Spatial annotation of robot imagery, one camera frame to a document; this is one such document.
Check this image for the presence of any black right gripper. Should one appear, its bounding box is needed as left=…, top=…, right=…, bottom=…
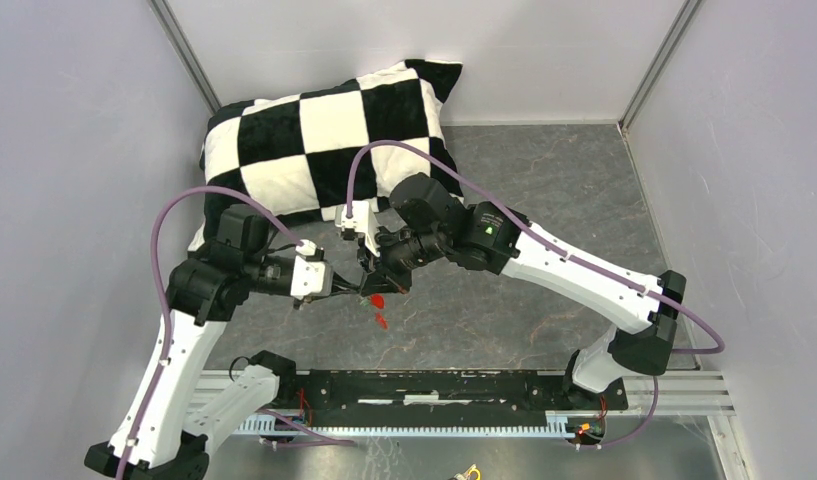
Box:
left=356, top=224, right=447, bottom=298

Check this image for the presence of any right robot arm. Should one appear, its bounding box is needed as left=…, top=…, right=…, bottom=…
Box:
left=335, top=173, right=686, bottom=408

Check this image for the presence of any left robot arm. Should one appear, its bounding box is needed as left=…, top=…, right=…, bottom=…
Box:
left=84, top=205, right=336, bottom=479

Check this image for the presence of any yellow carabiner with keys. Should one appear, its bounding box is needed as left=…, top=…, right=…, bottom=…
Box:
left=450, top=464, right=482, bottom=480

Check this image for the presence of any black white checkered pillow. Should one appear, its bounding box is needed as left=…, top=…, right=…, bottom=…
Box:
left=198, top=59, right=464, bottom=226

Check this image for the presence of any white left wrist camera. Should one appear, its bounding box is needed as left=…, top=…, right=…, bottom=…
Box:
left=290, top=240, right=333, bottom=300

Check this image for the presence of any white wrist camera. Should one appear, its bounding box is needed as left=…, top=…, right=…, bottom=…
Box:
left=334, top=200, right=381, bottom=257
left=290, top=240, right=333, bottom=300

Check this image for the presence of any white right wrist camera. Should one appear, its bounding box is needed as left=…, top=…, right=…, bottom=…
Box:
left=334, top=200, right=381, bottom=257

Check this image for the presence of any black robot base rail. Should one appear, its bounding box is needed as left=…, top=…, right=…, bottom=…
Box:
left=230, top=349, right=629, bottom=431

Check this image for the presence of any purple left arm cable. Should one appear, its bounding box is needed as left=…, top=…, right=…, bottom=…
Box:
left=113, top=185, right=317, bottom=480

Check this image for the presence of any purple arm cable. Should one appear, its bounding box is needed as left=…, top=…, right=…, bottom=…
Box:
left=344, top=139, right=726, bottom=448
left=113, top=185, right=317, bottom=480

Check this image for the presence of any grey slotted cable duct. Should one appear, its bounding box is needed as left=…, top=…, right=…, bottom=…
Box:
left=233, top=414, right=592, bottom=440

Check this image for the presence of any aluminium corner post left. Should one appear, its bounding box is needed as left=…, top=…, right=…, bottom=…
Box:
left=148, top=0, right=221, bottom=113

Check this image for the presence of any aluminium corner post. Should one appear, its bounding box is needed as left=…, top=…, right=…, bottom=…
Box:
left=148, top=0, right=221, bottom=113
left=617, top=0, right=704, bottom=136

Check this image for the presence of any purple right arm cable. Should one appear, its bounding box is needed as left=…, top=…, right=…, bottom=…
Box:
left=344, top=139, right=726, bottom=448

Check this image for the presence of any aluminium corner post right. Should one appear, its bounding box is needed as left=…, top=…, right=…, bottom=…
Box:
left=617, top=0, right=704, bottom=136

